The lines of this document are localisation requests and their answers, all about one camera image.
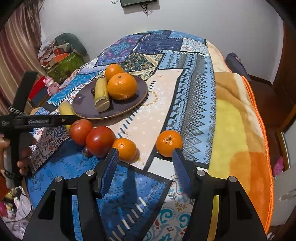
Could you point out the red tomato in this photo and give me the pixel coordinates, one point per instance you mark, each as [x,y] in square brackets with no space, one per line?
[79,131]
[100,140]

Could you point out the patchwork patterned bedspread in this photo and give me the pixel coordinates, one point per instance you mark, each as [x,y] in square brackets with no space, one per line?
[145,200]

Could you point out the mandarin orange near tomatoes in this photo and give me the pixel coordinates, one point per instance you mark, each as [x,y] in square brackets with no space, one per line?
[126,148]

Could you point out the brown wooden door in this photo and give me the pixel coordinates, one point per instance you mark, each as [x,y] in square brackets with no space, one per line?
[275,100]

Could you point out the wall mounted black monitor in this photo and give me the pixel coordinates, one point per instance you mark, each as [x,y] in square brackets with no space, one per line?
[126,3]

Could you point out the small mandarin orange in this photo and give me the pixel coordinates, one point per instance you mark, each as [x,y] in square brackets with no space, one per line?
[112,70]

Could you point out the large orange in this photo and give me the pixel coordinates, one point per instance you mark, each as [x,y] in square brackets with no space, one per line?
[122,86]

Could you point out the dark purple round plate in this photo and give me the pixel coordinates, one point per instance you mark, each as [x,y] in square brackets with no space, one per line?
[83,102]

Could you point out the striped curtain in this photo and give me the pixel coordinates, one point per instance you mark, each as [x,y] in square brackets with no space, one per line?
[20,44]

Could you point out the yellow banana piece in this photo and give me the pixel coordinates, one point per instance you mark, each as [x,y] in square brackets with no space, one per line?
[65,108]
[101,96]

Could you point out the orange yellow fleece blanket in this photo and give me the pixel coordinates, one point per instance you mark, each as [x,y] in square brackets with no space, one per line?
[240,146]

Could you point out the small dark red fruit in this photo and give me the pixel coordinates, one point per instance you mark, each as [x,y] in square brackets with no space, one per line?
[87,153]

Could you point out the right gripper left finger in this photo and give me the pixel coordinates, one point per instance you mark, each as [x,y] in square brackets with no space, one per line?
[105,171]

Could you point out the mandarin orange on bedspread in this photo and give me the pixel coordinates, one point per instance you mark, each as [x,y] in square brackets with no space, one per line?
[167,141]

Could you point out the pink plush toy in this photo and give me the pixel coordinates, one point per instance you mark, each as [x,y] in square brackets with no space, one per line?
[51,85]

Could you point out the dark green pillow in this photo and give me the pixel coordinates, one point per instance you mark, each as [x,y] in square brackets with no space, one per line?
[71,39]

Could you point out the green patterned box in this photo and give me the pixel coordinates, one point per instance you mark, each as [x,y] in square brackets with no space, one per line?
[64,68]

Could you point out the left hand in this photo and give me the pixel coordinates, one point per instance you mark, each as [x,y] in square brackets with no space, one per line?
[24,160]

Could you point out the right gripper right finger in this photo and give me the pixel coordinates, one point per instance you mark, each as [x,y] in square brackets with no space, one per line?
[186,172]

